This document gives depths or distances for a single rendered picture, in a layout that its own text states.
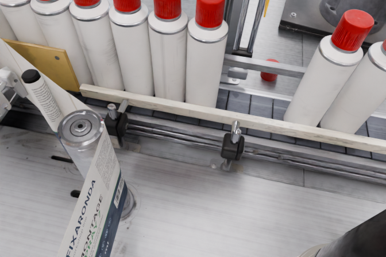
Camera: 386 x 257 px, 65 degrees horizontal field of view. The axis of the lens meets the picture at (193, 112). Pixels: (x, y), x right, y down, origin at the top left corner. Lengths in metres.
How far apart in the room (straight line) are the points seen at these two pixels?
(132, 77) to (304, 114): 0.26
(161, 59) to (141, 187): 0.18
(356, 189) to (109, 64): 0.43
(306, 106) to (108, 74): 0.29
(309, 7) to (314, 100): 0.41
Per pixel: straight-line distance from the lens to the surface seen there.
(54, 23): 0.45
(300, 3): 0.82
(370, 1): 0.76
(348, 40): 0.38
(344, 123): 0.49
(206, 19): 0.37
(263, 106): 0.52
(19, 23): 0.49
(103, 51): 0.45
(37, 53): 0.50
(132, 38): 0.41
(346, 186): 0.56
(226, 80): 0.61
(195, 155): 0.51
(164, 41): 0.39
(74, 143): 0.26
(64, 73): 0.50
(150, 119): 0.49
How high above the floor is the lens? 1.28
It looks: 54 degrees down
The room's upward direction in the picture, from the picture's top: 4 degrees clockwise
